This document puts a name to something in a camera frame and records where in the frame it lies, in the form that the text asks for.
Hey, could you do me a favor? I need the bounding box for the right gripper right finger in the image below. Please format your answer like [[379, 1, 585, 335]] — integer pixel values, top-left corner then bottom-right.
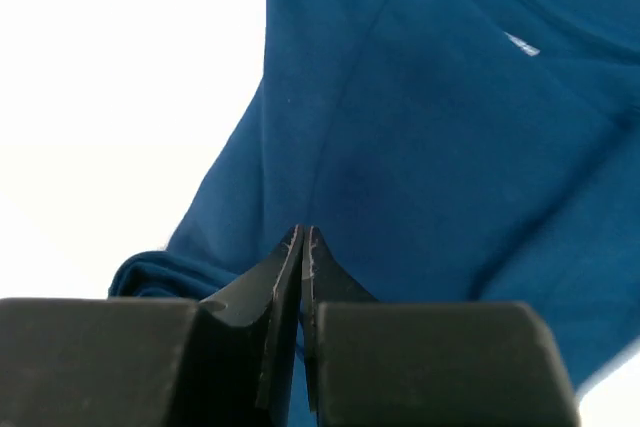
[[301, 226, 377, 412]]

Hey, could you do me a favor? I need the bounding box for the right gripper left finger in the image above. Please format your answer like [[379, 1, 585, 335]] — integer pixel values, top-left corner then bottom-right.
[[201, 226, 304, 426]]

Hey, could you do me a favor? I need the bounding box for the blue mickey t-shirt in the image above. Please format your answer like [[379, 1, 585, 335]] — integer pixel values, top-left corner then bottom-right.
[[107, 0, 640, 427]]

